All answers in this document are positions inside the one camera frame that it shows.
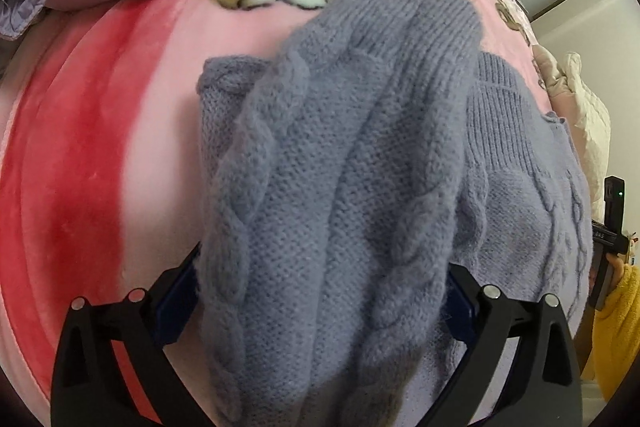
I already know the person's right hand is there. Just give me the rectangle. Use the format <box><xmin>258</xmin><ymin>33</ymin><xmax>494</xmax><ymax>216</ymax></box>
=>
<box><xmin>606</xmin><ymin>252</ymin><xmax>627</xmax><ymax>282</ymax></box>

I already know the pink printed blanket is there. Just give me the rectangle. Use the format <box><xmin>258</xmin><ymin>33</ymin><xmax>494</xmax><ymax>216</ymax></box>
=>
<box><xmin>0</xmin><ymin>0</ymin><xmax>556</xmax><ymax>427</ymax></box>

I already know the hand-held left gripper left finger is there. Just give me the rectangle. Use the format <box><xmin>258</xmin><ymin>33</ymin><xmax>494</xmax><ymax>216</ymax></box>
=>
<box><xmin>51</xmin><ymin>244</ymin><xmax>221</xmax><ymax>427</ymax></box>

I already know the cream quilted pillow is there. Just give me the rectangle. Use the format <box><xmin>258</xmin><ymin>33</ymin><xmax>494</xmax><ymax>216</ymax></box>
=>
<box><xmin>532</xmin><ymin>44</ymin><xmax>613</xmax><ymax>223</ymax></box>

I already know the person's right forearm yellow sleeve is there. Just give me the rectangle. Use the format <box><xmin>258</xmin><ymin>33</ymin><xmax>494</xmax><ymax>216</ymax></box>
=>
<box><xmin>592</xmin><ymin>264</ymin><xmax>640</xmax><ymax>403</ymax></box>

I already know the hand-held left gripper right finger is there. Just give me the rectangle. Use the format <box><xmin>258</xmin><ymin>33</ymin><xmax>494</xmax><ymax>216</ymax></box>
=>
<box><xmin>410</xmin><ymin>262</ymin><xmax>585</xmax><ymax>427</ymax></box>

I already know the lavender cable-knit sweater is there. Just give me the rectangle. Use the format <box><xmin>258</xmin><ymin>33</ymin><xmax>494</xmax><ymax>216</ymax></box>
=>
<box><xmin>195</xmin><ymin>0</ymin><xmax>596</xmax><ymax>427</ymax></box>

